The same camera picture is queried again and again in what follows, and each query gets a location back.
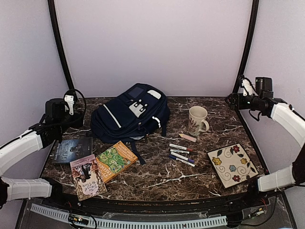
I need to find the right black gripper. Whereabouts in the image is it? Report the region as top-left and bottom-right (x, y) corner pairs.
(225, 93), (263, 110)

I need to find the orange 39-Storey Treehouse book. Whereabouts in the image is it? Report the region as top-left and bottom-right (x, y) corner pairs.
(96, 141), (138, 183)

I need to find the pink Taming of Shrew book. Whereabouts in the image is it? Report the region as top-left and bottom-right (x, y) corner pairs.
(70, 154), (107, 201)

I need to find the navy blue student backpack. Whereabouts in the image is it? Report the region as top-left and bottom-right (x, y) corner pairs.
(91, 83), (171, 165)

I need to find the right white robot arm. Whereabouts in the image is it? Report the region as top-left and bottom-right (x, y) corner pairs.
(226, 75), (305, 207)

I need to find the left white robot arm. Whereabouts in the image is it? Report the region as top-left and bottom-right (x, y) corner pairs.
(0, 94), (85, 208)

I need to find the dark Wuthering Heights book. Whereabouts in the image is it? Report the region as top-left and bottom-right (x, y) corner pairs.
(52, 137), (93, 165)

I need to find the cream floral ceramic mug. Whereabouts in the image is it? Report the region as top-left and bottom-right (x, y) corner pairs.
(188, 106), (210, 136)

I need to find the square floral ceramic plate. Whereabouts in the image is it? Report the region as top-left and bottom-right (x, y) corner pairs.
(207, 144), (259, 188)

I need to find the pink pencil-shaped eraser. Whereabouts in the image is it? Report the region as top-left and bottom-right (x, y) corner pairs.
(179, 134), (197, 143)

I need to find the purple-capped white marker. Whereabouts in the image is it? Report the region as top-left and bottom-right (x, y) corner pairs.
(171, 152), (194, 163)

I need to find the red-capped white marker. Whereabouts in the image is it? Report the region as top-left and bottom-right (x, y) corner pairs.
(169, 144), (193, 152)

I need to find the blue-capped white marker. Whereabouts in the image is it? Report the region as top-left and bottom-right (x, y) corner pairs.
(169, 155), (195, 167)

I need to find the black-capped white marker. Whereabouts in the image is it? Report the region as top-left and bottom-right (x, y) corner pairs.
(170, 149), (198, 155)

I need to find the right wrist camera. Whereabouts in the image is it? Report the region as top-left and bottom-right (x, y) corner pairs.
(241, 78), (253, 96)

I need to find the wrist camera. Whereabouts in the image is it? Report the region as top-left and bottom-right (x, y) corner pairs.
(241, 78), (253, 96)
(64, 95), (74, 115)

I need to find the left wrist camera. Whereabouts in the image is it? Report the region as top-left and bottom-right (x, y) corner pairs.
(64, 95), (74, 115)

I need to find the right black frame post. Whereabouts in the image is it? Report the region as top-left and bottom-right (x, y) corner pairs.
(233, 0), (259, 93)

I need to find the black frame post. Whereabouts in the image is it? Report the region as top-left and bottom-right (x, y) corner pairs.
(47, 0), (74, 89)
(233, 0), (259, 93)

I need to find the left black frame post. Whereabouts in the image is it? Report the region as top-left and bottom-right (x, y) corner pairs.
(47, 0), (74, 89)

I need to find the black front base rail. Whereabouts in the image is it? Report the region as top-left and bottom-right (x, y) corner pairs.
(14, 183), (298, 229)

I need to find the grey slotted cable duct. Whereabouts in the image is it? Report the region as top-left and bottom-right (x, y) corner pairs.
(30, 204), (227, 229)

